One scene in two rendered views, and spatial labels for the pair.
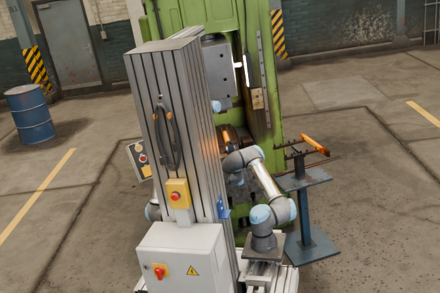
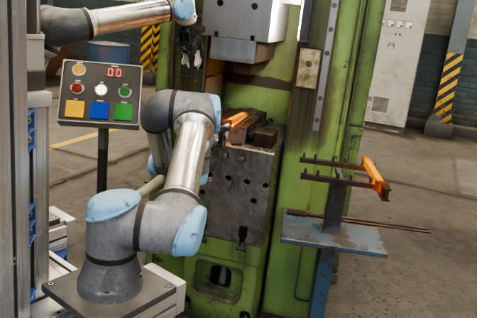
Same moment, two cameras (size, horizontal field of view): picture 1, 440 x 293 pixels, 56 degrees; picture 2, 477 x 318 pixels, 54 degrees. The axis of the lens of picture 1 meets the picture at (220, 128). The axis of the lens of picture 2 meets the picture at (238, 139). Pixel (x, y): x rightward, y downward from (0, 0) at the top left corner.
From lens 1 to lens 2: 1.51 m
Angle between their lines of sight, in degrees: 18
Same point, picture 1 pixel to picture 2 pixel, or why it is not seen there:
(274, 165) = (306, 201)
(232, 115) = (277, 101)
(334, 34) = not seen: outside the picture
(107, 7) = not seen: outside the picture
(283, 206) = (168, 212)
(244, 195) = (228, 226)
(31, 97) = (111, 54)
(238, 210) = (211, 248)
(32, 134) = not seen: hidden behind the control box
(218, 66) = not seen: outside the picture
